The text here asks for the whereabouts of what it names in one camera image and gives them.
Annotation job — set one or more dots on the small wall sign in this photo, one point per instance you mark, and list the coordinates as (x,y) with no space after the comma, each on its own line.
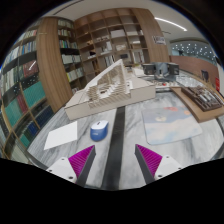
(159,40)

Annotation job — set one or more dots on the grey blue building model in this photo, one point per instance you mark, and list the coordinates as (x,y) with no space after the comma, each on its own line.
(162,69)

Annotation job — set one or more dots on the dark bookshelf with white books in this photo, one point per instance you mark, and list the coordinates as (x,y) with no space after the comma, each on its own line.
(70,56)

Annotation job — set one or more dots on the long ceiling light strip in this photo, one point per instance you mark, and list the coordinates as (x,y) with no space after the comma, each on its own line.
(170,23)

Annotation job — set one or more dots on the white architectural building model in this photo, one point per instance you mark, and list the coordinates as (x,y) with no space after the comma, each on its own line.
(110,90)

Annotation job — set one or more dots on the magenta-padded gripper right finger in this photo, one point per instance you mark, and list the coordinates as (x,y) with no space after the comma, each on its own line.
(150,160)

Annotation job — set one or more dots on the white board with small models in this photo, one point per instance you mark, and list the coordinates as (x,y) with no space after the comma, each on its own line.
(166,84)

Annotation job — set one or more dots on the red box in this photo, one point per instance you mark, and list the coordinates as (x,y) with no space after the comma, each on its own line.
(217,84)

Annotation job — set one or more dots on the brown model on wooden board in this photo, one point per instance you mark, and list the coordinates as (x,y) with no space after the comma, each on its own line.
(203,100)

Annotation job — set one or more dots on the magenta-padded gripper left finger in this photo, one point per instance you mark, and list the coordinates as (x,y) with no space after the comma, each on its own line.
(80,161)

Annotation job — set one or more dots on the blue and white computer mouse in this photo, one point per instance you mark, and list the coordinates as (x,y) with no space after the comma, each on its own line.
(99,130)

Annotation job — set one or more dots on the black bin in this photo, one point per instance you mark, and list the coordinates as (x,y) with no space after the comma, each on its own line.
(204,75)

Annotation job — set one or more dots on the white paper sheet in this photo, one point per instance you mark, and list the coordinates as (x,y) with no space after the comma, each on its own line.
(61,135)

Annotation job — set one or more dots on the far ceiling spot lights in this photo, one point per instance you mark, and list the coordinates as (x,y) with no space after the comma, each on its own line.
(195,50)

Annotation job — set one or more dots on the bookshelf with teal books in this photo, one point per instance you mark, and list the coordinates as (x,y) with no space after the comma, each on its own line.
(20,90)

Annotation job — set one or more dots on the pale printed mouse pad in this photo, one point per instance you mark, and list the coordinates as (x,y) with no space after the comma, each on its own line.
(171,125)

